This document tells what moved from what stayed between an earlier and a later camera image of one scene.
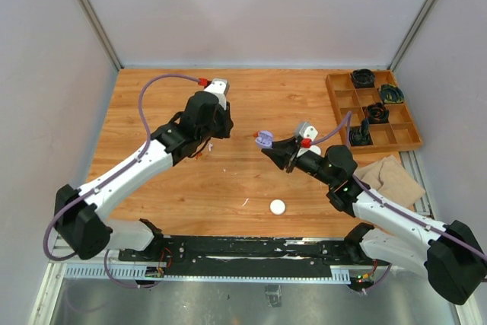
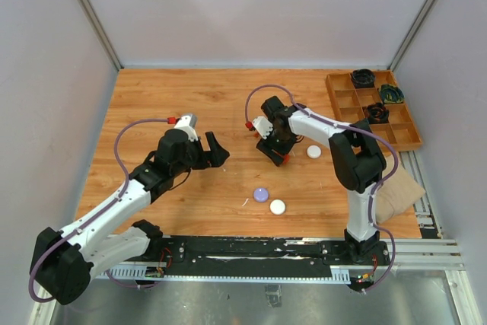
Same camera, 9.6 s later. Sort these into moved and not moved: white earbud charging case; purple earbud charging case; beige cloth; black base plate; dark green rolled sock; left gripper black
Moved: purple earbud charging case; left gripper black
Not moved: dark green rolled sock; beige cloth; black base plate; white earbud charging case
